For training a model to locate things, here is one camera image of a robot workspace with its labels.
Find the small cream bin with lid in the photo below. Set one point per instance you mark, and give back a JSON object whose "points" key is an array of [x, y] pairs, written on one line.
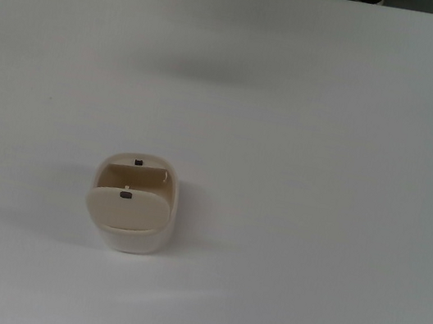
{"points": [[129, 214]]}

